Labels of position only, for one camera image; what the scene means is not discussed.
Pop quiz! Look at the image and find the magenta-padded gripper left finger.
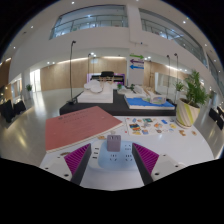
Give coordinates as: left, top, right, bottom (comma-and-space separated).
42, 143, 93, 186

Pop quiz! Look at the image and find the white colourful sticker sheet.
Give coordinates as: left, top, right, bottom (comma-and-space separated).
124, 116, 179, 137

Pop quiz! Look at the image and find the group of black chairs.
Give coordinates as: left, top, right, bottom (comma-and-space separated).
208, 105, 224, 131
0, 99, 28, 124

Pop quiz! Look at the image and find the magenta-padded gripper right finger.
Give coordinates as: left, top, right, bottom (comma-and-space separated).
131, 142, 188, 186

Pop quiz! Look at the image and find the black display platform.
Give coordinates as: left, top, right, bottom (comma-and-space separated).
59, 89, 178, 117

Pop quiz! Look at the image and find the white architectural model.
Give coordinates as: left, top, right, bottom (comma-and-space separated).
77, 79, 115, 104

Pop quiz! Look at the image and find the blue-based architectural model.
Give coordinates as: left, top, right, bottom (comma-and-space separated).
123, 84, 176, 110

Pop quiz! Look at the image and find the small grey charger block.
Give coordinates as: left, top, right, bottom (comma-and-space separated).
106, 134, 122, 153

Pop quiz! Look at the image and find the black piano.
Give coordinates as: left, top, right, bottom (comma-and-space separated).
87, 70, 126, 84

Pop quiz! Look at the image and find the colourful arrow direction sign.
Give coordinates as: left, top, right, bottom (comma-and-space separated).
129, 53, 145, 70

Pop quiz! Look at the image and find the pink rectangular board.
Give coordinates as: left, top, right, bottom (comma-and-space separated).
44, 105, 124, 154

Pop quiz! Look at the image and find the potted plant in striped pot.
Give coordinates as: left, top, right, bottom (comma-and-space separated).
175, 69, 211, 129

